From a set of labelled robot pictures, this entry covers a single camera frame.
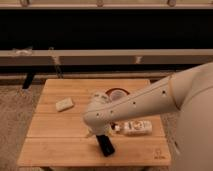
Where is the long metal rail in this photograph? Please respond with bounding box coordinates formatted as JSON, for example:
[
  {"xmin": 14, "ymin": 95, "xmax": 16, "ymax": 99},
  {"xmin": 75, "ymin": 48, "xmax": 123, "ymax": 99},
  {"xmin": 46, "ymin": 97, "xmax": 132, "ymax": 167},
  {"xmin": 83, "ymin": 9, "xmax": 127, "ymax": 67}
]
[{"xmin": 0, "ymin": 49, "xmax": 213, "ymax": 66}]

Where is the wooden table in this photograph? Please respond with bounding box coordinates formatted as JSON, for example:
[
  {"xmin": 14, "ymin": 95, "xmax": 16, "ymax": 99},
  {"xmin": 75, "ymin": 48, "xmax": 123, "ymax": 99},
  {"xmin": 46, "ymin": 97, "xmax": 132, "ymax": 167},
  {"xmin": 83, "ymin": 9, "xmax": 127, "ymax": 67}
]
[{"xmin": 18, "ymin": 79, "xmax": 171, "ymax": 168}]

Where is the white sponge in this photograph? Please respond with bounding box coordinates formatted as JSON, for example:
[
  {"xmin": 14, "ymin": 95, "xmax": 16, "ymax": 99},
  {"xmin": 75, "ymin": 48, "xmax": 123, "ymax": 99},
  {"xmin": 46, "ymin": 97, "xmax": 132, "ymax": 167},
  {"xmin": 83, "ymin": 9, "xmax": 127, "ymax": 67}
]
[{"xmin": 56, "ymin": 98, "xmax": 74, "ymax": 112}]

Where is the white labelled bottle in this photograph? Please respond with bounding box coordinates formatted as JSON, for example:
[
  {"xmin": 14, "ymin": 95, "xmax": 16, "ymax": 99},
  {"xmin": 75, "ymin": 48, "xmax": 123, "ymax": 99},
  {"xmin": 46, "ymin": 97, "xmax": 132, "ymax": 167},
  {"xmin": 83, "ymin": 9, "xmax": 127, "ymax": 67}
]
[{"xmin": 114, "ymin": 120, "xmax": 153, "ymax": 136}]

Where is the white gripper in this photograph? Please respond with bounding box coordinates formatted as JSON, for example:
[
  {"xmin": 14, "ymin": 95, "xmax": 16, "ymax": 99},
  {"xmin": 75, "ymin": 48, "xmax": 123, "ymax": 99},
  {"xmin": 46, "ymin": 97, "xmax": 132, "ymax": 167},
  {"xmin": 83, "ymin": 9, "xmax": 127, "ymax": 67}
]
[{"xmin": 86, "ymin": 124, "xmax": 112, "ymax": 138}]

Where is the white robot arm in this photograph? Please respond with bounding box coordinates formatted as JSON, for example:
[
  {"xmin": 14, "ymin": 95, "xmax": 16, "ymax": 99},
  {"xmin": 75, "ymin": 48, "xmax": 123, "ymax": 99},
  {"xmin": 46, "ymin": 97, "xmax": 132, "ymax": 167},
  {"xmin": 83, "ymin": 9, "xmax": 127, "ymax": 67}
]
[{"xmin": 83, "ymin": 62, "xmax": 213, "ymax": 171}]

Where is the white plastic cup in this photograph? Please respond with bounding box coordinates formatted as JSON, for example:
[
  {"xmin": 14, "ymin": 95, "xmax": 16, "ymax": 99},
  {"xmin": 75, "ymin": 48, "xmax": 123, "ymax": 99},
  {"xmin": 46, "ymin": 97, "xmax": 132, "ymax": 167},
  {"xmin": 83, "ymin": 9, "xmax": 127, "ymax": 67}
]
[{"xmin": 110, "ymin": 91, "xmax": 125, "ymax": 101}]

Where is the orange bowl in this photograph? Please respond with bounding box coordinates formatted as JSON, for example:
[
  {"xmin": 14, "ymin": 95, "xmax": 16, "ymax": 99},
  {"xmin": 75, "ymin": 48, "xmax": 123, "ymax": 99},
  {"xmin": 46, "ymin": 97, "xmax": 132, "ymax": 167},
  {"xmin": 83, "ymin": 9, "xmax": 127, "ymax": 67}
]
[{"xmin": 106, "ymin": 88, "xmax": 129, "ymax": 101}]

